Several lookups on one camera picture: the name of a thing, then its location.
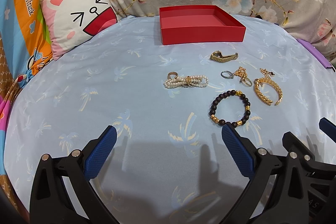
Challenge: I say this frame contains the black bead bracelet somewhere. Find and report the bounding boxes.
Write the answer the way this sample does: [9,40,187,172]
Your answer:
[209,90,251,127]

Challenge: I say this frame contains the gold chain cuff bangle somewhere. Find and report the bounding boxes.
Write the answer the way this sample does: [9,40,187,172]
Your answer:
[254,77,283,106]

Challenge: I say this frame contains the black clover gold necklace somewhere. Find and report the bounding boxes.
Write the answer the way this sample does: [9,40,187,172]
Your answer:
[259,68,275,78]

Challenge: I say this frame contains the gold chain cluster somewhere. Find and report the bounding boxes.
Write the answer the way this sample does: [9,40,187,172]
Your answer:
[234,67,248,81]

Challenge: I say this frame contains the gold wrist watch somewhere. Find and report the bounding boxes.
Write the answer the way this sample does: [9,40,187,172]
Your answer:
[210,51,239,63]

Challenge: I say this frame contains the white pearl bracelet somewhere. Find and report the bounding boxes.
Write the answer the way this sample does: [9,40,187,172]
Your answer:
[163,75,210,89]

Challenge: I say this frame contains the red shallow jewelry box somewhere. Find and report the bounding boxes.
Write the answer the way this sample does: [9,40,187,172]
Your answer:
[159,5,246,46]

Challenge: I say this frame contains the purple object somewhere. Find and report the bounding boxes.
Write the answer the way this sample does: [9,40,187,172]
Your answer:
[297,39,333,69]

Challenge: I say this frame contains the colourful cartoon bedsheet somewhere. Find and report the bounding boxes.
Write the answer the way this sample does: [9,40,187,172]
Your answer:
[0,0,63,135]

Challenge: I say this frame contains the cat face cushion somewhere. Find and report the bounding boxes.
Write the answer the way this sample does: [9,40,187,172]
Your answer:
[41,0,117,60]

